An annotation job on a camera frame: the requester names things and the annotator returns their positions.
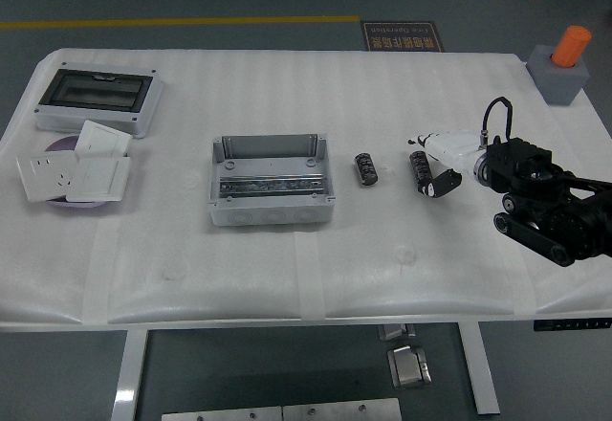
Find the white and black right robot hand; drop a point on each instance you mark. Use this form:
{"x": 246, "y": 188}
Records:
{"x": 452, "y": 148}

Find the grey open junction box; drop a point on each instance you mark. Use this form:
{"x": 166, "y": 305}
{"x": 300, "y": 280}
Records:
{"x": 268, "y": 167}

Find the grey distribution box dark window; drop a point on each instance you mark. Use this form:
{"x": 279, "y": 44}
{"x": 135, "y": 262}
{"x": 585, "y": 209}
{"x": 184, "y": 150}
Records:
{"x": 95, "y": 98}

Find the dark floor sign mat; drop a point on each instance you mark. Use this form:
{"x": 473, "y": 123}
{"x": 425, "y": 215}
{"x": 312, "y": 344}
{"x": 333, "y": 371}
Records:
{"x": 401, "y": 37}

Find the grey foam block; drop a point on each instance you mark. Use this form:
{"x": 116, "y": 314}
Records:
{"x": 559, "y": 83}

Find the orange cylinder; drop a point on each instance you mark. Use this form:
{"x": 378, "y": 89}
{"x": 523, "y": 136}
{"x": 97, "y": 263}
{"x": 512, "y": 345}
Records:
{"x": 570, "y": 47}

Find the black table control panel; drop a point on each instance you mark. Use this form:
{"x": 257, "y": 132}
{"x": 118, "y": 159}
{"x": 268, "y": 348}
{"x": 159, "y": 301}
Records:
{"x": 571, "y": 325}

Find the white foam table mat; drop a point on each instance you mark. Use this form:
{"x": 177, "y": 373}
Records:
{"x": 268, "y": 268}

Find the white table leg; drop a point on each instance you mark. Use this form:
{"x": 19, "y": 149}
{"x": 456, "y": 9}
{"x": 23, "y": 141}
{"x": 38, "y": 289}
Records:
{"x": 128, "y": 373}
{"x": 480, "y": 368}

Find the metal floor hinge block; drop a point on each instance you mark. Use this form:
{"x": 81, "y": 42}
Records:
{"x": 408, "y": 367}

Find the grey metal floor plate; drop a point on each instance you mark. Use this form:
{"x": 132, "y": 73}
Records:
{"x": 222, "y": 414}
{"x": 342, "y": 410}

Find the white tape strip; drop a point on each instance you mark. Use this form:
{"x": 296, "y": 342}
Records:
{"x": 100, "y": 272}

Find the purple round plate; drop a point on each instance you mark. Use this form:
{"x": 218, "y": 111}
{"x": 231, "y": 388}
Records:
{"x": 62, "y": 145}

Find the metal DIN rail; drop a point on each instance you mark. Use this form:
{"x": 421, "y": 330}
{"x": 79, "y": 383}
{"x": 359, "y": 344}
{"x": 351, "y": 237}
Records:
{"x": 270, "y": 185}

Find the small metal floor bracket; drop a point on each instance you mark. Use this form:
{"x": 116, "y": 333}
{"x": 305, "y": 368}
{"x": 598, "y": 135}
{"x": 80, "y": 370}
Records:
{"x": 396, "y": 332}

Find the white wall switch panel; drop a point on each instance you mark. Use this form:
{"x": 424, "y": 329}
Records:
{"x": 98, "y": 179}
{"x": 102, "y": 139}

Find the white wall socket panel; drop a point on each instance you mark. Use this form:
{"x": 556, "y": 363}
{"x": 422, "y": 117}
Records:
{"x": 45, "y": 177}

